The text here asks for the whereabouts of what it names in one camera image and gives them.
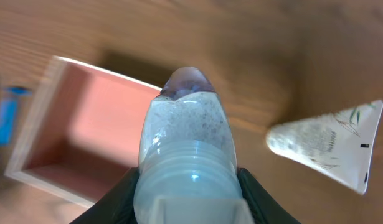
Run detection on blue disposable razor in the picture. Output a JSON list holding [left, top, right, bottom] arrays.
[[0, 86, 31, 147]]

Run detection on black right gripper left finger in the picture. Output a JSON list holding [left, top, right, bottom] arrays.
[[70, 167, 139, 224]]

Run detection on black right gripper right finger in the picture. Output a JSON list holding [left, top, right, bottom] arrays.
[[237, 168, 300, 224]]

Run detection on white cosmetic tube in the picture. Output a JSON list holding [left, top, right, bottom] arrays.
[[266, 100, 383, 195]]

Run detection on clear spray bottle dark liquid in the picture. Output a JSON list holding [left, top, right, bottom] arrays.
[[134, 67, 253, 224]]

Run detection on white box with pink interior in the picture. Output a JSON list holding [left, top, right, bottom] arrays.
[[5, 56, 160, 208]]

